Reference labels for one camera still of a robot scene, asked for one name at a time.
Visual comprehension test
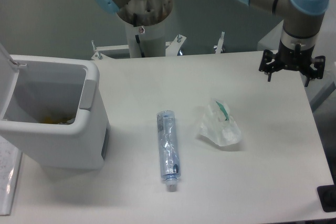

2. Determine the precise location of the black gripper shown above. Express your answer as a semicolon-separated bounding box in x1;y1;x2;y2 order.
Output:
259;41;326;87

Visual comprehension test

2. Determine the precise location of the clear plastic bag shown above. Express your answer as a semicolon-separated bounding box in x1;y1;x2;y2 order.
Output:
196;98;242;147

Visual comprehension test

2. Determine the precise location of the crushed clear plastic bottle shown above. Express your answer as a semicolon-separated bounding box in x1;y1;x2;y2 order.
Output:
156;110;181;192

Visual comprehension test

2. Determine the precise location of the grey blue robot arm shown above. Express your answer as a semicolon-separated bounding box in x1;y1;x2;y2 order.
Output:
95;0;329;81

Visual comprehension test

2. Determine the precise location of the white open trash can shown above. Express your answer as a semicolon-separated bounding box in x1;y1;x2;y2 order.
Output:
1;48;110;169

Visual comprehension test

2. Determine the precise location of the yellow trash inside can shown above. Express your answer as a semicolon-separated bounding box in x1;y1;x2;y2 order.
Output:
39;115;76;125

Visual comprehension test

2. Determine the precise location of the metal table clamp screw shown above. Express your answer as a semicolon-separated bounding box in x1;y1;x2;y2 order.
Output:
213;31;226;54

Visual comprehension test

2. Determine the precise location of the black device table corner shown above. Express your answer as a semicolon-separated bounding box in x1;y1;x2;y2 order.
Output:
317;185;335;212

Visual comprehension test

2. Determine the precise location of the laminated paper sheet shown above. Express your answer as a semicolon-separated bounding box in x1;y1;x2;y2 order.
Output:
1;137;22;216

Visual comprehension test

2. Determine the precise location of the white table clamp bracket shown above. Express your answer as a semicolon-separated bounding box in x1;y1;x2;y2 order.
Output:
91;34;187;60

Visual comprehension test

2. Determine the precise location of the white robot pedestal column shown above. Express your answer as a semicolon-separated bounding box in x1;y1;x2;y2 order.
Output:
115;0;173;58

